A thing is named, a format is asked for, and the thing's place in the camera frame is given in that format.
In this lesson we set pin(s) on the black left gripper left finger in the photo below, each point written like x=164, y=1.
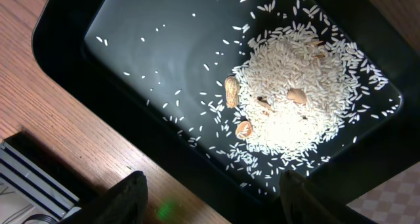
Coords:
x=124, y=203

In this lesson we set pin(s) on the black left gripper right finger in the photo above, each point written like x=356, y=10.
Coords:
x=303, y=202

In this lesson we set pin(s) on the pile of rice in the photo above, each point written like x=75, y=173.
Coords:
x=288, y=86

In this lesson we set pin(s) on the black waste tray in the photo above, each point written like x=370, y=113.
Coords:
x=388, y=149

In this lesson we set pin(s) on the peanut in shell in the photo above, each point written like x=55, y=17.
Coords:
x=232, y=89

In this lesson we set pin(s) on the black rail at table edge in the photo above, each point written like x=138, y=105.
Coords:
x=39, y=176

